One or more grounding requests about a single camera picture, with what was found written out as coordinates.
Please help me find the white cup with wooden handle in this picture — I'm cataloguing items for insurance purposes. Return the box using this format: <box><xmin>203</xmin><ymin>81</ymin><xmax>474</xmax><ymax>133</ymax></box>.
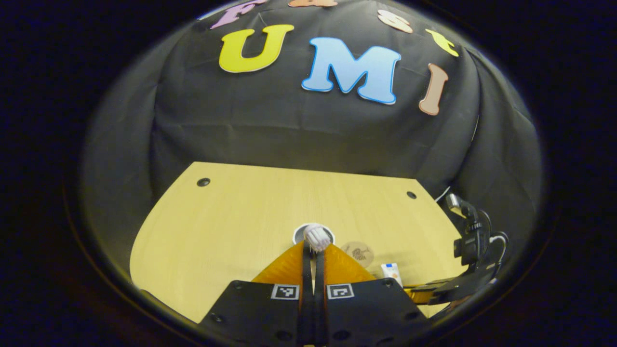
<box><xmin>293</xmin><ymin>223</ymin><xmax>335</xmax><ymax>246</ymax></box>

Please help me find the black backdrop cloth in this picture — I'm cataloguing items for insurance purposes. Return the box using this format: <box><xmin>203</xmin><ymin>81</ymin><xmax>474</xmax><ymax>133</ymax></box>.
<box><xmin>82</xmin><ymin>0</ymin><xmax>545</xmax><ymax>270</ymax></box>

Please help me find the round wooden coaster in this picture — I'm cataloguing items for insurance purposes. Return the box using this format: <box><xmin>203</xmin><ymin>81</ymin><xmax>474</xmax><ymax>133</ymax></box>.
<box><xmin>340</xmin><ymin>241</ymin><xmax>375</xmax><ymax>268</ymax></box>

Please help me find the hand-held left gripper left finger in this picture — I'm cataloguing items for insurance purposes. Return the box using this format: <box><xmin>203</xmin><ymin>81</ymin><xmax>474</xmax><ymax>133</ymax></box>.
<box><xmin>199</xmin><ymin>241</ymin><xmax>315</xmax><ymax>347</ymax></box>

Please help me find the pink toothbrush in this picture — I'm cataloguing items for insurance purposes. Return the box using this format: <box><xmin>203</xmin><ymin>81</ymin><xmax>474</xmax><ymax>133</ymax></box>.
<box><xmin>304</xmin><ymin>224</ymin><xmax>332</xmax><ymax>253</ymax></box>

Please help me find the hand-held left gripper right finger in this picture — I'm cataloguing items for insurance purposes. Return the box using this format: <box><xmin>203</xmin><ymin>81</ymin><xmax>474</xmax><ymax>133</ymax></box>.
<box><xmin>315</xmin><ymin>242</ymin><xmax>430</xmax><ymax>347</ymax></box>

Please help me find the light wooden desktop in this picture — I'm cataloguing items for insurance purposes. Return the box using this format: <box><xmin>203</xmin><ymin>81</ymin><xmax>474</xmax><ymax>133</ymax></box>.
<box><xmin>129</xmin><ymin>161</ymin><xmax>466</xmax><ymax>324</ymax></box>

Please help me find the white toothpaste tube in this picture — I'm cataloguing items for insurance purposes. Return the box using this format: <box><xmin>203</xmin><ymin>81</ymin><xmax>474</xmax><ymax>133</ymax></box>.
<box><xmin>381</xmin><ymin>263</ymin><xmax>403</xmax><ymax>289</ymax></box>

